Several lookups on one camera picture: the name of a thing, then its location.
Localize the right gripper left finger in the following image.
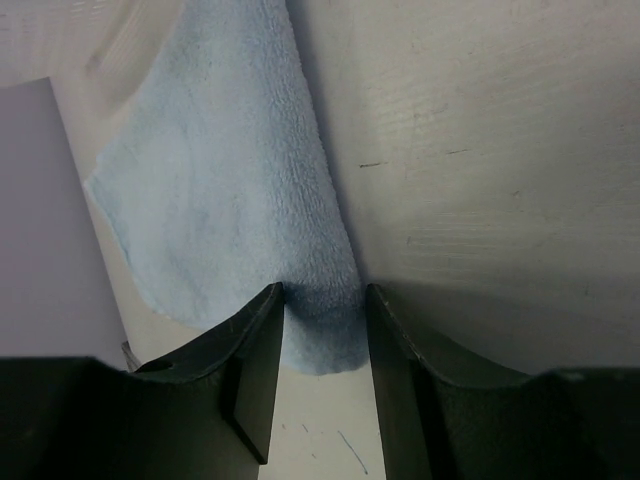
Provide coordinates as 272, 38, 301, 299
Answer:
1, 283, 284, 479

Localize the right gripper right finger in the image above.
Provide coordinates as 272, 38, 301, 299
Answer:
365, 284, 639, 479

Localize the light blue towel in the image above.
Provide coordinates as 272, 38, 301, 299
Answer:
86, 1, 368, 375

